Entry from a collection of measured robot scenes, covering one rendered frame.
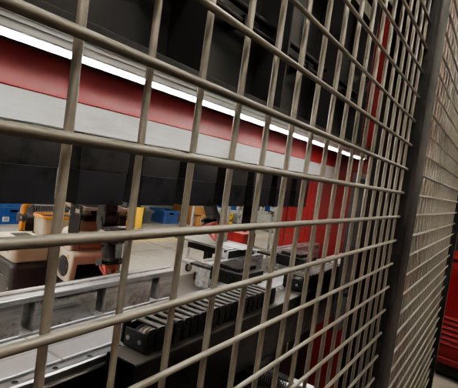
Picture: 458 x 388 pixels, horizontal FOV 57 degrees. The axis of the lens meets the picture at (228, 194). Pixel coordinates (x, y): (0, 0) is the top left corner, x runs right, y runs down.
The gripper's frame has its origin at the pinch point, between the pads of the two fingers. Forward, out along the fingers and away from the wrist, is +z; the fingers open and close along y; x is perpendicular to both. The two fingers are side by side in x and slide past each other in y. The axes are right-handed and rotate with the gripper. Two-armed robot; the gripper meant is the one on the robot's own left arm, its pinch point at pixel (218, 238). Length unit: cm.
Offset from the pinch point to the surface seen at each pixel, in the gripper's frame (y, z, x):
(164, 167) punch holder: -55, -16, -26
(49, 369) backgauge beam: -108, 25, -40
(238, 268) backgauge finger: -44, 16, -34
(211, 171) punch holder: -32.5, -16.9, -26.3
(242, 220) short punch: -3.4, -3.0, -15.2
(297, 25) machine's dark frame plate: 3, -67, -59
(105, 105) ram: -79, -27, -32
